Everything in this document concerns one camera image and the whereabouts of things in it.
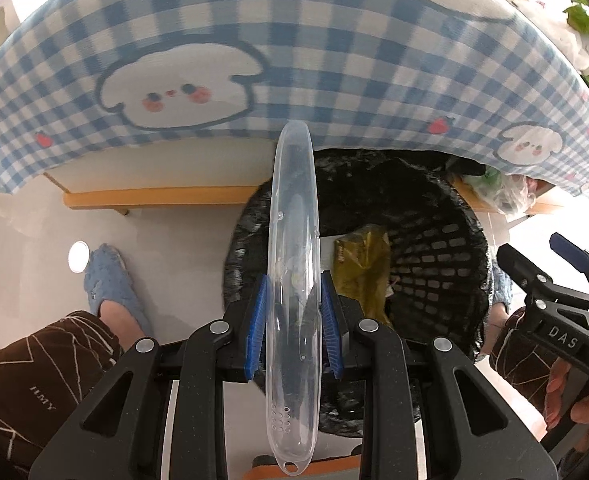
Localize blue fuzzy slipper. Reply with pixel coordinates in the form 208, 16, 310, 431
83, 243, 154, 341
489, 262, 514, 311

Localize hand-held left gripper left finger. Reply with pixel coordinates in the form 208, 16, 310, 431
29, 275, 271, 480

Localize black mesh waste basket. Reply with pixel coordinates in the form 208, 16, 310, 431
223, 149, 491, 438

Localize wooden table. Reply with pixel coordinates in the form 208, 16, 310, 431
44, 169, 568, 223

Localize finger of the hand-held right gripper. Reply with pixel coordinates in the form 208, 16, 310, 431
497, 243, 589, 312
549, 232, 589, 306

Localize brown patterned pants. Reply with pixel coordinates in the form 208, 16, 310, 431
0, 305, 583, 480

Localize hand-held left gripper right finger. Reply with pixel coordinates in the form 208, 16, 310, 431
319, 270, 560, 480

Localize blue checkered bear tablecloth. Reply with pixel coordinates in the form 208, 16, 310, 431
0, 0, 589, 206

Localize crumpled clear plastic bag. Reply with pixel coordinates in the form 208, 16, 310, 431
462, 166, 531, 221

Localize gold foil bag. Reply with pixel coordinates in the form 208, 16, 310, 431
333, 224, 395, 328

